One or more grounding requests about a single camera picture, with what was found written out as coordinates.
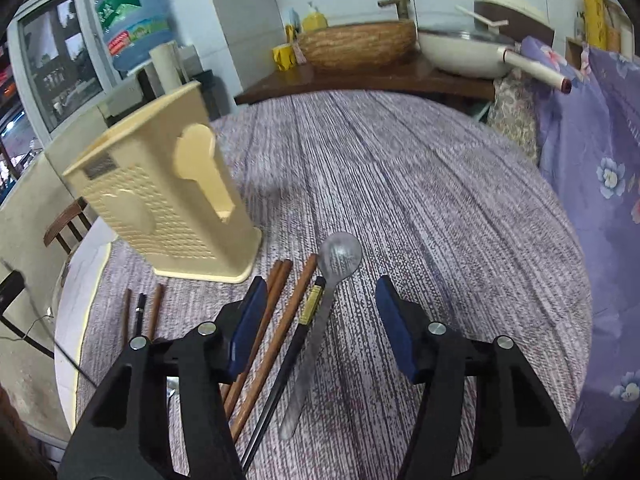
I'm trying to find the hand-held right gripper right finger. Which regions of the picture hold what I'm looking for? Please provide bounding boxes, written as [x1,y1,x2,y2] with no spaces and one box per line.
[375,275,586,480]

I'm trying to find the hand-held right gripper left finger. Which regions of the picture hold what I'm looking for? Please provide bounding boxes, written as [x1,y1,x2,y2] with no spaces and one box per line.
[57,276,269,480]

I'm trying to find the brown wooden chopstick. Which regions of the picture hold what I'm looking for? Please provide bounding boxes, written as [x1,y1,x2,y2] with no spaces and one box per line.
[222,258,294,418]
[230,253,319,443]
[121,288,132,348]
[146,284,166,340]
[220,259,284,406]

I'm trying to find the black chopstick with gold band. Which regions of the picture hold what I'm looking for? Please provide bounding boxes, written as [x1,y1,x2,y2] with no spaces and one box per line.
[241,275,327,473]

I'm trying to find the cream plastic utensil holder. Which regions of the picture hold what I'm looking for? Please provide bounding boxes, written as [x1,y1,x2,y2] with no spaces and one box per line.
[62,80,263,285]

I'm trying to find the purple striped tablecloth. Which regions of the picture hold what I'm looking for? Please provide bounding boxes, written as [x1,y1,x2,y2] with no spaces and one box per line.
[75,90,593,480]

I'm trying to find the wooden chair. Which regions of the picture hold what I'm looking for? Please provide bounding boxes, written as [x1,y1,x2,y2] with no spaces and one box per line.
[44,199,96,256]

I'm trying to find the beige panel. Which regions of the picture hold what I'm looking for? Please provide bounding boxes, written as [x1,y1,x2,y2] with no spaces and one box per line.
[0,152,88,448]

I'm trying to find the wooden counter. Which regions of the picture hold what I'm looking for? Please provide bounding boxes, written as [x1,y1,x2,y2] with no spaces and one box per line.
[234,57,496,107]

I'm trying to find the patterned cushion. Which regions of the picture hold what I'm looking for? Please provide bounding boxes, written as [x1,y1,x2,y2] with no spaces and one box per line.
[487,70,541,163]

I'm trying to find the purple floral cloth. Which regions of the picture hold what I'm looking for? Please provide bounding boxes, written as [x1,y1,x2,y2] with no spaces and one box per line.
[520,35,640,466]

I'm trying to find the white roll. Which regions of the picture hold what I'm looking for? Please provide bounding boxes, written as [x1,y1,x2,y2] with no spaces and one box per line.
[150,42,188,96]

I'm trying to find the white pan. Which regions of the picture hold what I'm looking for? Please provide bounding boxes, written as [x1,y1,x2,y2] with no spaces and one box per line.
[417,27,572,93]

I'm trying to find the wicker basin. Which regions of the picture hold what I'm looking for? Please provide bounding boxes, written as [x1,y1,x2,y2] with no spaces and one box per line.
[297,20,418,72]

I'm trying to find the yellow soap bottle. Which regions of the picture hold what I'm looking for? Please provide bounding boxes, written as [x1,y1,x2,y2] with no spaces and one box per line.
[301,1,329,33]

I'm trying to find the white ladle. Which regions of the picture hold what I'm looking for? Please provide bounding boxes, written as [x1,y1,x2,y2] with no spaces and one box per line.
[455,5,509,28]

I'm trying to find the brass faucet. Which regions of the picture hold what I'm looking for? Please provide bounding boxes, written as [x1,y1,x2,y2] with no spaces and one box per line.
[377,0,412,21]

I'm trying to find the blue water bottle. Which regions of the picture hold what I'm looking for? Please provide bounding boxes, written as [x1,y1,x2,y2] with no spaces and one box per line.
[95,0,176,72]

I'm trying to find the yellow board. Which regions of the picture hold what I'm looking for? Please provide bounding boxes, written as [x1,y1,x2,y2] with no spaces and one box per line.
[577,0,608,51]

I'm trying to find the black cable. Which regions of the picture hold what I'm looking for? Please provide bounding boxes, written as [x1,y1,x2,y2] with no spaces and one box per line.
[0,255,98,388]

